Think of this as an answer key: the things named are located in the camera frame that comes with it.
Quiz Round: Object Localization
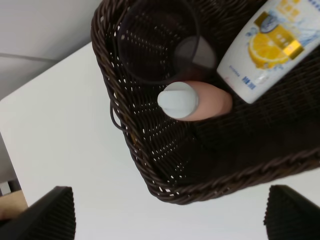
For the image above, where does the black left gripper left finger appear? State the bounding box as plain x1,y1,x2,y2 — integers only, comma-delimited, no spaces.
0,186,77,240

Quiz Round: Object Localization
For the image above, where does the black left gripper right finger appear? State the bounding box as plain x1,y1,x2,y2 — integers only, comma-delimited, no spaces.
263,185,320,240

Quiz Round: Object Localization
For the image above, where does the pink bottle white cap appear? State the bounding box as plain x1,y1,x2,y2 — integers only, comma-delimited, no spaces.
157,81,233,122

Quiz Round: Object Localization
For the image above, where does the white tube blue cap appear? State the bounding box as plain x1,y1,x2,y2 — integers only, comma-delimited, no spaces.
217,0,320,104

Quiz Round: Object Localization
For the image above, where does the translucent pink plastic cup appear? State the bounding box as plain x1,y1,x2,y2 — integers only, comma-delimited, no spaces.
117,0,217,85

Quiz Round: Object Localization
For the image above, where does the dark green wicker basket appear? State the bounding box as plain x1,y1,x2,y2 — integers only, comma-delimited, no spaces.
91,0,320,205

